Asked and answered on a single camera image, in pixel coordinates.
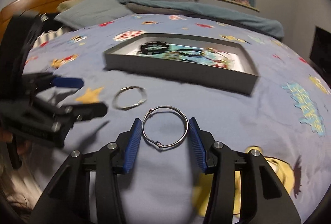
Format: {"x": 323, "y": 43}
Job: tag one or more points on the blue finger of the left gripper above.
{"x": 86, "y": 112}
{"x": 64, "y": 82}

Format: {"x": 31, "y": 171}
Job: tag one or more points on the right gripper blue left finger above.
{"x": 66, "y": 197}

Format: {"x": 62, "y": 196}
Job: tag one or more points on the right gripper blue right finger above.
{"x": 264, "y": 199}

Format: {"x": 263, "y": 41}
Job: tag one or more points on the silver wire bangle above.
{"x": 164, "y": 128}

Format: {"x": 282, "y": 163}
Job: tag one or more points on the striped black white cloth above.
{"x": 45, "y": 37}

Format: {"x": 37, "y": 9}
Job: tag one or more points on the silver twisted bangle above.
{"x": 129, "y": 97}

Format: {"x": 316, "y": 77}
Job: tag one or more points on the blue cartoon bed sheet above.
{"x": 287, "y": 115}

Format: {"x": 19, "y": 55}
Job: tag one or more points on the grey blue pillow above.
{"x": 78, "y": 14}

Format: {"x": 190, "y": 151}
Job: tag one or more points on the printed green blue paper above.
{"x": 205, "y": 56}

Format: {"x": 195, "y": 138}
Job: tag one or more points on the grey shallow tray box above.
{"x": 118, "y": 58}

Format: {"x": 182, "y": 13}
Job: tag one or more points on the black tv monitor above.
{"x": 320, "y": 51}

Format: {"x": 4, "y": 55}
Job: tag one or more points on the teal folded blanket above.
{"x": 265, "y": 26}

